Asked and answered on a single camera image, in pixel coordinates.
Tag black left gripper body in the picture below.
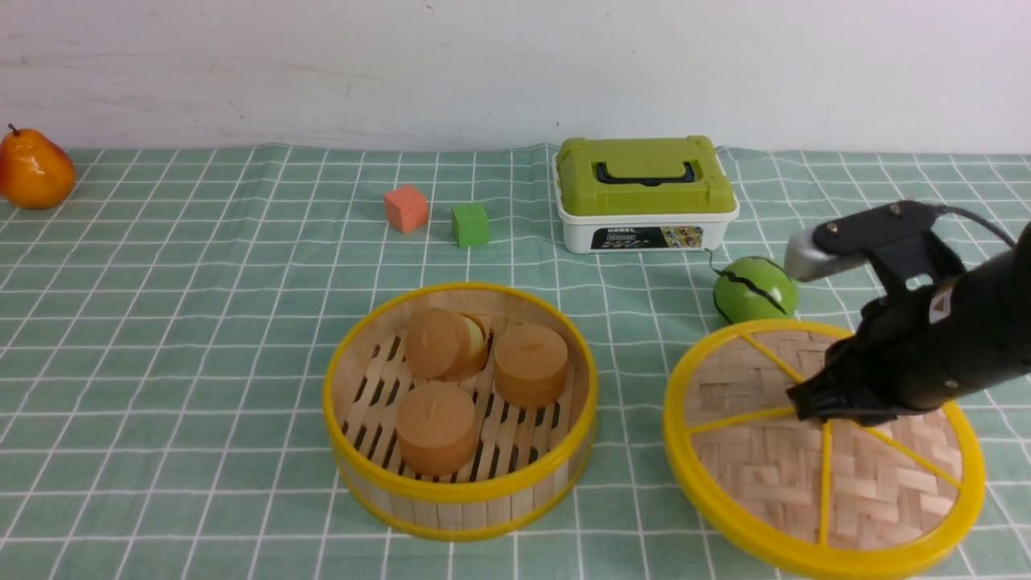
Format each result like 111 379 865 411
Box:
787 274 1029 427

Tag yellow rimmed bamboo steamer lid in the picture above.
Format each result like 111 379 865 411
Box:
663 319 987 579

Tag yellow rimmed bamboo steamer basket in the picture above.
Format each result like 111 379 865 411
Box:
321 283 599 542

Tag green toy watermelon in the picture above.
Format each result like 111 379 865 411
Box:
712 255 799 325

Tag green lidded white box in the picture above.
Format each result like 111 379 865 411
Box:
553 135 740 255

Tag brown round cake right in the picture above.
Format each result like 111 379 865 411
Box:
493 325 569 410

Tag green cube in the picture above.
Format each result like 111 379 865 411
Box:
450 201 492 249

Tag brown round cake tilted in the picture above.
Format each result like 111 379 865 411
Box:
403 308 489 381

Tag brown round cake front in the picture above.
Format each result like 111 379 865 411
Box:
396 381 479 477

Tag salmon pink cube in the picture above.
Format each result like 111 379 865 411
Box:
383 184 429 234

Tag green checkered tablecloth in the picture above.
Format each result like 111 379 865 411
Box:
0 143 1031 580

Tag orange pear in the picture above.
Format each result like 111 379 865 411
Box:
1 123 77 209

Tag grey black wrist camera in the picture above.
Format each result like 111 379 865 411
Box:
783 201 967 300

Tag black camera cable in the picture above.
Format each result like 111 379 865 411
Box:
934 205 1019 251

